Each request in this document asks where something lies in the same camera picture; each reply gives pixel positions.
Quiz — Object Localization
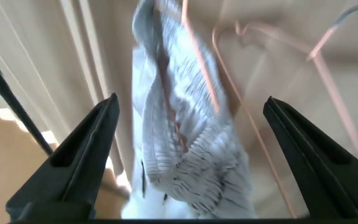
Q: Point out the beige curtain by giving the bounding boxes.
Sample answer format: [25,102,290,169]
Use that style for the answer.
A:
[0,0,358,218]

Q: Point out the pale grey shorts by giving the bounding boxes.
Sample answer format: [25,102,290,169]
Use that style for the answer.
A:
[121,0,257,220]

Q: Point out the pink clothes hanger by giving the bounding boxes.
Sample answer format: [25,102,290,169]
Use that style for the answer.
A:
[154,0,222,153]
[211,0,358,220]

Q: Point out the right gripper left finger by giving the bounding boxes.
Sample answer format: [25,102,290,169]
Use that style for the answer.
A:
[6,92,121,218]

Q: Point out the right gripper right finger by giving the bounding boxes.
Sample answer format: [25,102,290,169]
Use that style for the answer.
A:
[262,95,358,218]

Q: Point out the black clothes rack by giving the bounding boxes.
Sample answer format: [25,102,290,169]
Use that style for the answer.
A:
[0,49,54,156]

